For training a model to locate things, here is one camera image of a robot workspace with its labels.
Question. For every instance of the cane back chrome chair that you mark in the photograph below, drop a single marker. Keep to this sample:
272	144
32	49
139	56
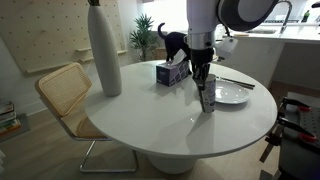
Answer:
63	88

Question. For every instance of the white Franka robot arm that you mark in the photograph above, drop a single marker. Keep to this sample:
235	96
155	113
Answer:
203	16

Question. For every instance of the stacked books pile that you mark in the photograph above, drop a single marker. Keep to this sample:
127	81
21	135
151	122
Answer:
8	118

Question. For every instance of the green potted plant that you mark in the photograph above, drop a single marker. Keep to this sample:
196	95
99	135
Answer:
144	33

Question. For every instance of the tall white vase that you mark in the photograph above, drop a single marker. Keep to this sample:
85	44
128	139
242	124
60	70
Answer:
105	50

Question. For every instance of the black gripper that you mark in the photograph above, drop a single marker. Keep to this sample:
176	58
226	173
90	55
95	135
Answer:
201	56

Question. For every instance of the white round plate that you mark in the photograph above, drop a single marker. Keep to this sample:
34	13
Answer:
233	93

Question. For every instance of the purple patterned tissue box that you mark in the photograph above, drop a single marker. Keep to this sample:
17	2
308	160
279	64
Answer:
171	75

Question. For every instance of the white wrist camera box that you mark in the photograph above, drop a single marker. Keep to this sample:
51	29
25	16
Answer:
227	46

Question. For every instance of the wooden pegboard with shelves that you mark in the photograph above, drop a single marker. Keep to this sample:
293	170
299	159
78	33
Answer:
40	30

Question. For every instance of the white kitchen counter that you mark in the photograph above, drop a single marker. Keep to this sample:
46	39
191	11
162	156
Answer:
260	63

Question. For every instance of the black cat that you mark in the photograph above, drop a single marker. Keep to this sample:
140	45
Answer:
175	41

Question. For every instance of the patterned white paper cup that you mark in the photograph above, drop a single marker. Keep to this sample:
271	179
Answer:
210	96

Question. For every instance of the black chopstick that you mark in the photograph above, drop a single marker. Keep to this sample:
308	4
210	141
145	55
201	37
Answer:
245	86
240	82

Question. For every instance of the chrome kitchen faucet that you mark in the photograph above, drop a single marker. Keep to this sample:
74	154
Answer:
284	28

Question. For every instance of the white table pedestal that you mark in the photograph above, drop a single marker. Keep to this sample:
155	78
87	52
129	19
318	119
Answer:
170	165

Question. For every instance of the green bottle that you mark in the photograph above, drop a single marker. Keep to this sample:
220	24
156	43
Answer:
305	17

